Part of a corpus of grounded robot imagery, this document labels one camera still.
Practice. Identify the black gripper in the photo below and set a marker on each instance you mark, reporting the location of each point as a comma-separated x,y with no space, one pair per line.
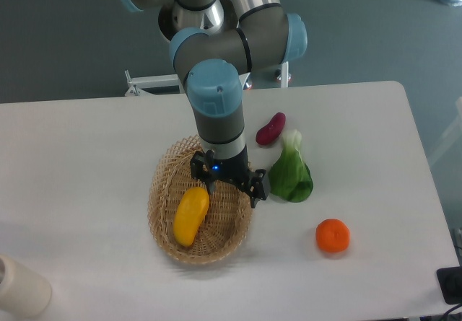
206,168

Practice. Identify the yellow mango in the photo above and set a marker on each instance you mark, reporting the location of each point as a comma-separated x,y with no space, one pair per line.
190,214

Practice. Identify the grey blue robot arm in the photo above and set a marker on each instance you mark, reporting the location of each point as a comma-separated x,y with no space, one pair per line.
209,61

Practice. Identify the woven wicker basket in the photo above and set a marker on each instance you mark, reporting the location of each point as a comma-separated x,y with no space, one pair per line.
225,224

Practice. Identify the purple sweet potato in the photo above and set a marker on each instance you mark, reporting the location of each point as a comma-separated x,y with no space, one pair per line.
269,133

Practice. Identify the green bok choy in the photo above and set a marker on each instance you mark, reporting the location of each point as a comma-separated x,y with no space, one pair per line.
289,176

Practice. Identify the orange tangerine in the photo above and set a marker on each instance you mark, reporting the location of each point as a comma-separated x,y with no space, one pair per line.
332,236

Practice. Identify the cream cylindrical cup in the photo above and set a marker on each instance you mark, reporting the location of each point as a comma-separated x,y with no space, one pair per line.
24,293

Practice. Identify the black device at table edge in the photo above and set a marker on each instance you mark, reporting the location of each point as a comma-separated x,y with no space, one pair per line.
449,280

